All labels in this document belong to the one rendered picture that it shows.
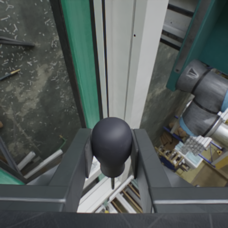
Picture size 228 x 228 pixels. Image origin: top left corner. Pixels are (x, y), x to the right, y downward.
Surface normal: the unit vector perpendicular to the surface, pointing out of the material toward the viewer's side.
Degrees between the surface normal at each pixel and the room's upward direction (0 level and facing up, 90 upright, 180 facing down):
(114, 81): 90
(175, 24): 90
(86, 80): 0
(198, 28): 90
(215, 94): 90
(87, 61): 0
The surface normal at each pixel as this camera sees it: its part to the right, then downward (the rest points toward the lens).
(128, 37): -0.73, 0.55
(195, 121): -0.62, 0.27
